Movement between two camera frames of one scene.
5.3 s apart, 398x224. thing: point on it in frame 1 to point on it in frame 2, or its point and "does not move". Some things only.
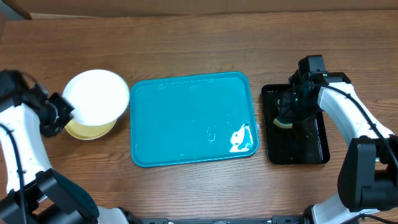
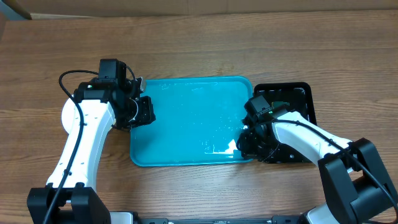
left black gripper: [68, 109] to [147, 117]
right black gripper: [286, 111] to [250, 153]
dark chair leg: [13, 5] does not move
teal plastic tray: [183, 119] does not move
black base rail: [276, 219] does not move
